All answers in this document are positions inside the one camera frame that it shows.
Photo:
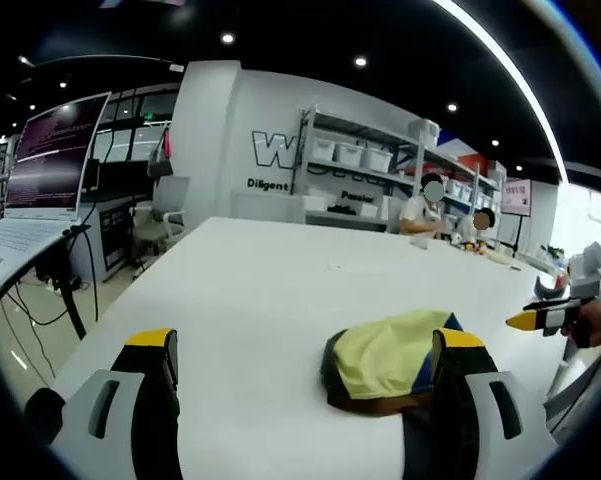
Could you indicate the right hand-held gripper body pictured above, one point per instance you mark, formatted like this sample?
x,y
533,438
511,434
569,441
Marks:
x,y
587,275

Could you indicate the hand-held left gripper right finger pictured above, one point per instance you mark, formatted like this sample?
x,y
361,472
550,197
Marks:
x,y
480,400

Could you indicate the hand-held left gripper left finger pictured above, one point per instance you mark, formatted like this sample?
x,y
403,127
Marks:
x,y
125,400

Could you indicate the yellow blue grey garment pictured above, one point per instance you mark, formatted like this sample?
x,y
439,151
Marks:
x,y
375,360

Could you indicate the person's right hand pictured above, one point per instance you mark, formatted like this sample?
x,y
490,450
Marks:
x,y
600,322

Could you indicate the grey curved device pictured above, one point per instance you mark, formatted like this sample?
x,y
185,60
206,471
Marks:
x,y
547,292

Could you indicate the small green plant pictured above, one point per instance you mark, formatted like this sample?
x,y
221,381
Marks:
x,y
552,252

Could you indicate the black display stand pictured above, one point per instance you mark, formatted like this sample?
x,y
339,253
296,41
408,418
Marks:
x,y
519,232

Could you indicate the pile of small toys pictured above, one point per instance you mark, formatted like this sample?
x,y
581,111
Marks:
x,y
475,247

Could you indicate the pink display screen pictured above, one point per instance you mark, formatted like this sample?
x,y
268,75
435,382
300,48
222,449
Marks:
x,y
516,197

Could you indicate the small white table object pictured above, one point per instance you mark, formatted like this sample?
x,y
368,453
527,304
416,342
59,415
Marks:
x,y
420,242

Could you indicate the white office chair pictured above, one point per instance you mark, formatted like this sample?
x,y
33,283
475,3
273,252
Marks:
x,y
167,210

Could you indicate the ceiling light strip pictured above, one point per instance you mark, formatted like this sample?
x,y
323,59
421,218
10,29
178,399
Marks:
x,y
514,75

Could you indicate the metal shelving rack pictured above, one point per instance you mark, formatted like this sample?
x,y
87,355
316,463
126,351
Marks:
x,y
405,150

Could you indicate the black monitor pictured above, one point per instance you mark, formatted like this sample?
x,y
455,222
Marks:
x,y
91,175
127,180

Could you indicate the white storage bin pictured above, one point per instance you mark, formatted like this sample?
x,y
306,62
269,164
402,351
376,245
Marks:
x,y
378,160
324,148
349,155

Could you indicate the grey hanging handbag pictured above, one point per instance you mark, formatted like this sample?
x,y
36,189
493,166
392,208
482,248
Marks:
x,y
161,160

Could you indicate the white laptop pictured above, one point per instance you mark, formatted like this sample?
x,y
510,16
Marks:
x,y
50,160

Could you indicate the group of ceiling spotlights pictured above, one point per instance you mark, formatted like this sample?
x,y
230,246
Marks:
x,y
227,38

